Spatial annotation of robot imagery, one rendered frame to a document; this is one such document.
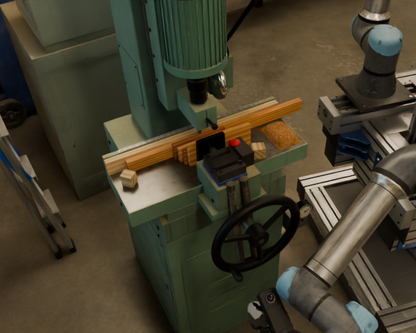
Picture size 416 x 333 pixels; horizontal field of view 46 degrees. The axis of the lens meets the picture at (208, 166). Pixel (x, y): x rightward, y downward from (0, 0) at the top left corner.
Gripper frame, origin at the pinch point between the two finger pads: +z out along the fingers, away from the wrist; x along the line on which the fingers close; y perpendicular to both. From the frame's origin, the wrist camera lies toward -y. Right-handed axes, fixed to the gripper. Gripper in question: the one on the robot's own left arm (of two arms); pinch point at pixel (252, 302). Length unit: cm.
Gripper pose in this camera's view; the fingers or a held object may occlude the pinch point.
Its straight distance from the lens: 132.0
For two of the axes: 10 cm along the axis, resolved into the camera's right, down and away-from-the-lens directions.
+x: 8.9, -3.4, 3.0
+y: 2.7, 9.3, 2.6
